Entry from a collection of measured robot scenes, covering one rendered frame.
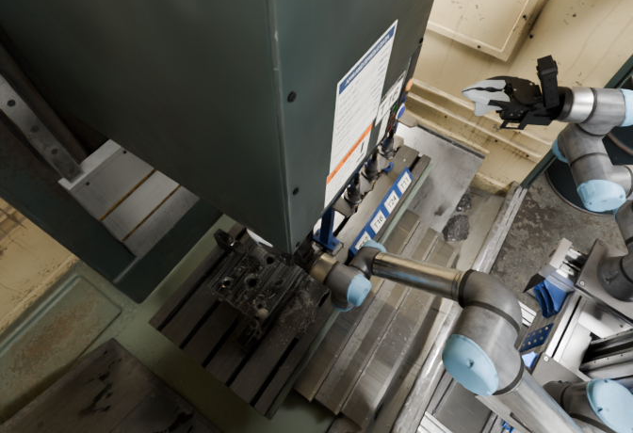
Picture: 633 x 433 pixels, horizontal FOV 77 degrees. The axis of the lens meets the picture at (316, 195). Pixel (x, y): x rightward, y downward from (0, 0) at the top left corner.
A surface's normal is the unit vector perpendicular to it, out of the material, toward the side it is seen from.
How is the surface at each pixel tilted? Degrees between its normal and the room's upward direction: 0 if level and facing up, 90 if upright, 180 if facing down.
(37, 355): 0
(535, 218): 0
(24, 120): 90
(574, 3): 90
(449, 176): 25
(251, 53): 90
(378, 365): 8
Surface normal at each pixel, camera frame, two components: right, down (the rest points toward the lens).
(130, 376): 0.26, -0.76
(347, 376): -0.05, -0.42
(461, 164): -0.21, -0.18
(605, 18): -0.56, 0.70
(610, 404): 0.10, -0.60
